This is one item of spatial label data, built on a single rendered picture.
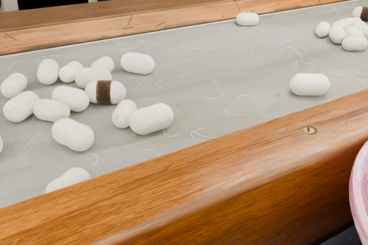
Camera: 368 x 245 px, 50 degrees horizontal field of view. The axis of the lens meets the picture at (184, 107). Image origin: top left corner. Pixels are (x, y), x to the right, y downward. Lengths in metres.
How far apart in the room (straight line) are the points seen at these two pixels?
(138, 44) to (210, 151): 0.29
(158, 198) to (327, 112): 0.16
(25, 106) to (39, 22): 0.22
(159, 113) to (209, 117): 0.05
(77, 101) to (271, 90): 0.19
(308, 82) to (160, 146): 0.16
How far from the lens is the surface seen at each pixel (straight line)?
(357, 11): 0.71
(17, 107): 0.35
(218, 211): 0.23
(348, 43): 0.55
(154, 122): 0.32
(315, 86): 0.40
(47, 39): 0.54
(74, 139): 0.30
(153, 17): 0.59
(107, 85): 0.36
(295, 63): 0.49
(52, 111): 0.34
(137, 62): 0.42
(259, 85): 0.42
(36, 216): 0.23
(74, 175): 0.26
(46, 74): 0.42
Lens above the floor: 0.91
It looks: 28 degrees down
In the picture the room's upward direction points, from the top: 1 degrees clockwise
